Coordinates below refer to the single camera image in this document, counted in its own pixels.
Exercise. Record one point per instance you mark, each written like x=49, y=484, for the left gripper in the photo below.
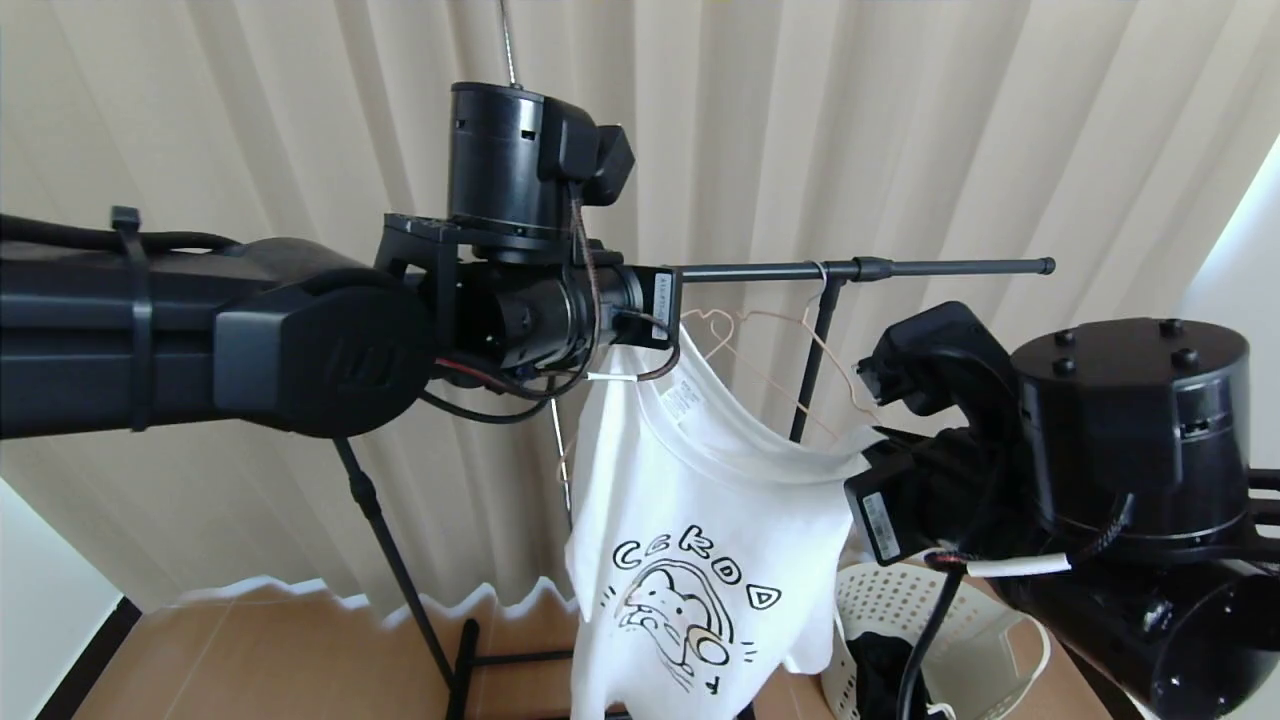
x=540, y=315

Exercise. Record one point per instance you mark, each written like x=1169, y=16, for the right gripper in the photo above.
x=940, y=500

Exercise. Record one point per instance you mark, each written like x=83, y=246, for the white printed T-shirt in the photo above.
x=680, y=500

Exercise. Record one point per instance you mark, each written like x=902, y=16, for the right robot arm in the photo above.
x=1130, y=440

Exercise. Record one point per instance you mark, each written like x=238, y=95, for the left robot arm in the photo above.
x=200, y=340

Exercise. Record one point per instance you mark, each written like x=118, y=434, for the white laundry basket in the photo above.
x=985, y=630

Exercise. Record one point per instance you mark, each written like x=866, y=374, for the black clothes rack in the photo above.
x=950, y=267

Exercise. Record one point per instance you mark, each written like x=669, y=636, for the black garment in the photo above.
x=880, y=670

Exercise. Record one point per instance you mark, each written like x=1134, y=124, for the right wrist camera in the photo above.
x=930, y=350

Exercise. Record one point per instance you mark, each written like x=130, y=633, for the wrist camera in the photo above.
x=595, y=150
x=930, y=350

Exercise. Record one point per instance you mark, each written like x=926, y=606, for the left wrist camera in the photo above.
x=595, y=150

